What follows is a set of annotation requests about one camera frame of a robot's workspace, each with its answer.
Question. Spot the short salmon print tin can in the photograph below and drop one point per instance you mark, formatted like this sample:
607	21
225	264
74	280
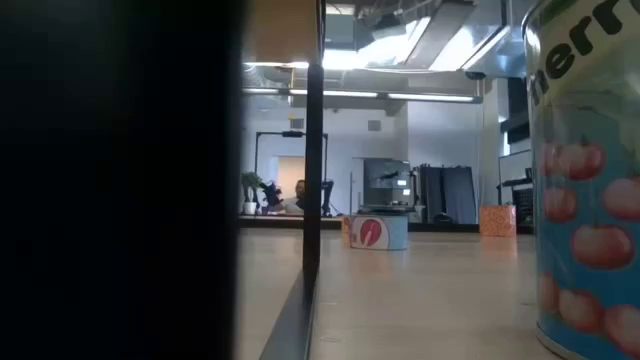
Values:
380	232

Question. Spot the orange patterned tin can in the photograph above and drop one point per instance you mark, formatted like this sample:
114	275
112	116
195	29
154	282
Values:
497	221

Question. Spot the blue cherry print tin can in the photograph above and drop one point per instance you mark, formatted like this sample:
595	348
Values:
585	225

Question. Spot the black background robot arm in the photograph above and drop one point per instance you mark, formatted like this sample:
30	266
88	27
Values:
327	195
272	195

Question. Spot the black framed shelf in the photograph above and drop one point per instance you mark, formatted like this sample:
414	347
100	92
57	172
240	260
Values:
313	150

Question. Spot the person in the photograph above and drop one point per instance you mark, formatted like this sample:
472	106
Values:
299	190

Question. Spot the beige door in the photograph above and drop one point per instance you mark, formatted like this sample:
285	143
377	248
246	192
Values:
290	172

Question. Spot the large display screen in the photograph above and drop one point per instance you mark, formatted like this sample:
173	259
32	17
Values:
385	172

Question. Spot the potted plant white pot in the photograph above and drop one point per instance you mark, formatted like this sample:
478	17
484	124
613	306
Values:
250	182

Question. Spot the background work table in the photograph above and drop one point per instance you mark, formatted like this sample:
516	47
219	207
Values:
387	210

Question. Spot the long ceiling light strip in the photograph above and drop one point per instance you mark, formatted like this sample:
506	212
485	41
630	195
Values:
350	93

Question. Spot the short ceiling light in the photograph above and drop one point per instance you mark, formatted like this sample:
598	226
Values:
280	64

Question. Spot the black dome object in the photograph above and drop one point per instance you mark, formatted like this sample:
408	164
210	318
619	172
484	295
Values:
443	219

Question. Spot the dark grey partition panels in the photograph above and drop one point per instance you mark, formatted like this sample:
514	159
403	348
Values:
450	195

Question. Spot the whiteboard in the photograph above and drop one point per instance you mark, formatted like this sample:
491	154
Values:
515	167

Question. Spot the black perforated rack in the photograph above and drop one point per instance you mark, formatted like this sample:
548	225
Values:
522	205

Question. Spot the grey wall vent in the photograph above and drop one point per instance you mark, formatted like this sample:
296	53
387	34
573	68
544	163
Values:
296	123
374	125

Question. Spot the black aluminium table frame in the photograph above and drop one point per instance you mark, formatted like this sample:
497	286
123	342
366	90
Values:
440	228

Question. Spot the ceiling security camera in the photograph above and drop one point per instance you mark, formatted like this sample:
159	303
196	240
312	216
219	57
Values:
475	75

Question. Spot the silver ceiling duct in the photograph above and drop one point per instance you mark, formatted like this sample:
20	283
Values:
480	45

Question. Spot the black wall panel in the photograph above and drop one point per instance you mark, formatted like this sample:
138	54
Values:
519	100

